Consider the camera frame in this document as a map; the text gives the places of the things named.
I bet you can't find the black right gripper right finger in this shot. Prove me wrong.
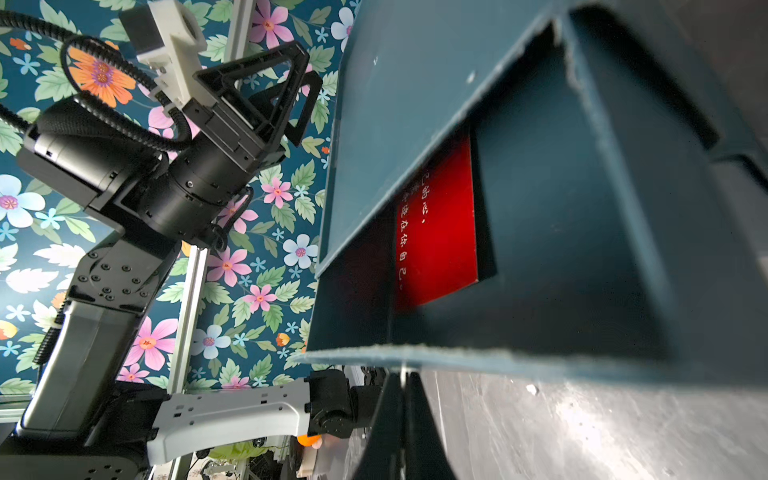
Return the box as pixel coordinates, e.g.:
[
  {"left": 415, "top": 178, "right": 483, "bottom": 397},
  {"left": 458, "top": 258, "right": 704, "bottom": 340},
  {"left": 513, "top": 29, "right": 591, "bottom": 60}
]
[{"left": 404, "top": 372, "right": 456, "bottom": 480}]

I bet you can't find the teal top drawer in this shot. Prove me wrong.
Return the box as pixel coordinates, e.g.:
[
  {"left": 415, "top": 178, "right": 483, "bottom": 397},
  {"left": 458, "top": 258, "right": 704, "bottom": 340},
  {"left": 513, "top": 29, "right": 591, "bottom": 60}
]
[{"left": 296, "top": 0, "right": 768, "bottom": 385}]

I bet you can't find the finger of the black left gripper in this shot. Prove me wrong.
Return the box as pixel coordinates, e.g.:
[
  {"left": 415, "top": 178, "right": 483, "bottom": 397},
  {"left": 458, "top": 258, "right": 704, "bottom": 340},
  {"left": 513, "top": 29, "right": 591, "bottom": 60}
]
[
  {"left": 200, "top": 41, "right": 310, "bottom": 144},
  {"left": 248, "top": 71, "right": 323, "bottom": 146}
]

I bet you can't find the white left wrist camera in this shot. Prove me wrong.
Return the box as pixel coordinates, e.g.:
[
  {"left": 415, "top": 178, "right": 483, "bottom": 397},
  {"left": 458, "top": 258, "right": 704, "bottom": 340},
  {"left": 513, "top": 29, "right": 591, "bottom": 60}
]
[{"left": 119, "top": 0, "right": 213, "bottom": 109}]

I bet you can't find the teal drawer cabinet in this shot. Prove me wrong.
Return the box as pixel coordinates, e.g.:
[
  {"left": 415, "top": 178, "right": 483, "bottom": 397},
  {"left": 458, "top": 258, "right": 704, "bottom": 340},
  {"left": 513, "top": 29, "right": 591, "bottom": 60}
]
[{"left": 296, "top": 0, "right": 768, "bottom": 385}]

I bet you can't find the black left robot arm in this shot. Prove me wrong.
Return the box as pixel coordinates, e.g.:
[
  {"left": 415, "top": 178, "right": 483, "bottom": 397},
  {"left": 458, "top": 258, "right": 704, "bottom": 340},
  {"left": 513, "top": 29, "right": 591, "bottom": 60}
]
[{"left": 1, "top": 1, "right": 380, "bottom": 479}]

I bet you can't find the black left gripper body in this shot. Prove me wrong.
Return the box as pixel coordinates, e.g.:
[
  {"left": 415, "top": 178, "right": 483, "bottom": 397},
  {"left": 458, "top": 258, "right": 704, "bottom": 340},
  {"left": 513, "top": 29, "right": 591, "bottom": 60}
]
[{"left": 179, "top": 89, "right": 288, "bottom": 180}]

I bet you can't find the red postcard white text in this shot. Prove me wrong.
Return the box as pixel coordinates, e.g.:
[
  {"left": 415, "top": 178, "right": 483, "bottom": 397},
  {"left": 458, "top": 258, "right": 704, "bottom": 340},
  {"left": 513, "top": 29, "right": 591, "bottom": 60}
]
[{"left": 395, "top": 134, "right": 479, "bottom": 311}]

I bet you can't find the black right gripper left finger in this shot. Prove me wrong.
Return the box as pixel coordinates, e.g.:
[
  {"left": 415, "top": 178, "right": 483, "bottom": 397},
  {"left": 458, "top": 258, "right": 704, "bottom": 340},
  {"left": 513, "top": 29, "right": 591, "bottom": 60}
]
[{"left": 352, "top": 373, "right": 404, "bottom": 480}]

